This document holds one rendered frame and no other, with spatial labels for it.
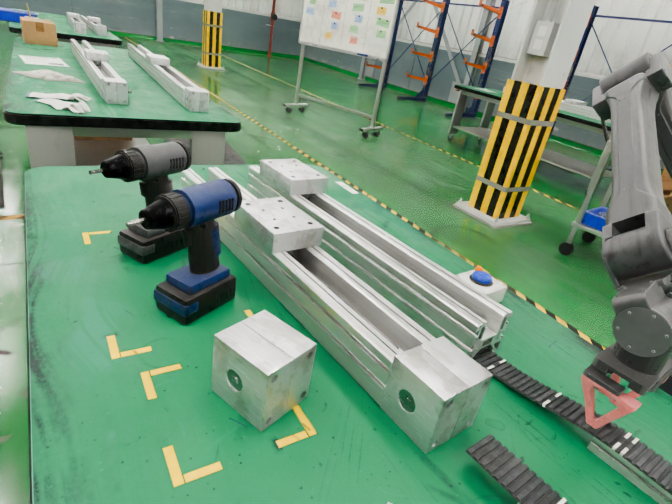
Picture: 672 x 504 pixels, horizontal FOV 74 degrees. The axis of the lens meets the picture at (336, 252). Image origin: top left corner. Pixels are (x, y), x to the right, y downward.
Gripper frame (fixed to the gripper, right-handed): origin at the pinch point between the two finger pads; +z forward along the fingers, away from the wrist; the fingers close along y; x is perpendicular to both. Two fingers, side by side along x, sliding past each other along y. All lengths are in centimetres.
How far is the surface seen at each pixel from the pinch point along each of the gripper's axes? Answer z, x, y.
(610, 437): 2.2, 2.3, 1.6
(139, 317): 6, -54, 46
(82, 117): 7, -190, 27
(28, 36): 2, -403, 18
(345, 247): 0, -54, 4
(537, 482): 2.3, 0.4, 17.6
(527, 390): 4.4, -9.9, 1.2
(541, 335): 5.8, -17.7, -18.2
